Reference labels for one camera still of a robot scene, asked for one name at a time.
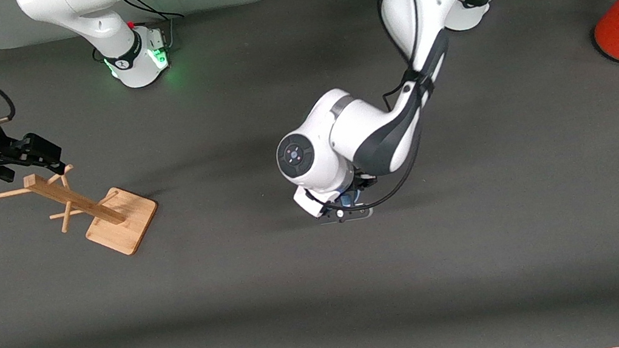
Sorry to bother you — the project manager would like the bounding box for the light blue plastic cup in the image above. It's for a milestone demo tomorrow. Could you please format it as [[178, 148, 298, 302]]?
[[339, 189, 365, 208]]

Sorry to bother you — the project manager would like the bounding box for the wooden cup rack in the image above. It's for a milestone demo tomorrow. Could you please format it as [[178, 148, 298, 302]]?
[[0, 152, 165, 275]]

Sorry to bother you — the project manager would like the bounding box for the dark grey table mat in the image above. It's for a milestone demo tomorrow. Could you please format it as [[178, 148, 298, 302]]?
[[0, 0, 619, 348]]

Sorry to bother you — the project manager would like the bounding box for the black right arm base cable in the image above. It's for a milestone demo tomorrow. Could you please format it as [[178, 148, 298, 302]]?
[[121, 0, 177, 53], [125, 0, 183, 27]]

